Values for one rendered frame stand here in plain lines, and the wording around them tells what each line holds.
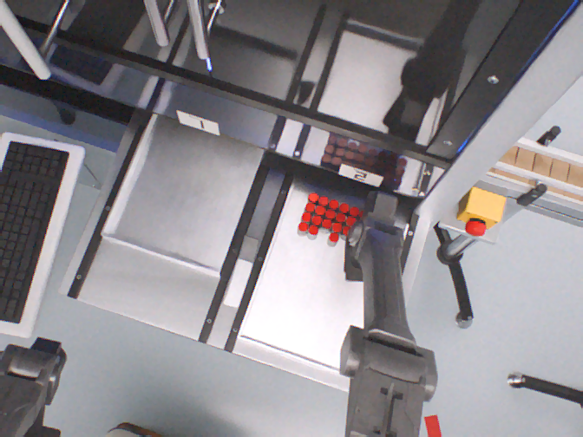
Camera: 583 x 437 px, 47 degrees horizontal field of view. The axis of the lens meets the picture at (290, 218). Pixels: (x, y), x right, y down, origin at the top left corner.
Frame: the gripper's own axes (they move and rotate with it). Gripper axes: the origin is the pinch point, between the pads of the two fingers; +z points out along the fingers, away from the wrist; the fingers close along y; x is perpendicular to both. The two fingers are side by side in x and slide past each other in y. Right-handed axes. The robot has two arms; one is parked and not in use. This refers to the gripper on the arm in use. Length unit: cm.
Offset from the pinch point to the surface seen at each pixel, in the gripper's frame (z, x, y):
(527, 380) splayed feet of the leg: 85, -67, -17
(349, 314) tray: 3.9, 0.8, -9.9
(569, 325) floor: 93, -85, 2
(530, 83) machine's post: -60, -13, 12
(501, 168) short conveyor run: -3.7, -29.0, 21.8
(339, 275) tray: 4.0, 3.2, -1.9
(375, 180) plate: -9.8, -1.6, 15.0
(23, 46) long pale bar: -38, 59, 24
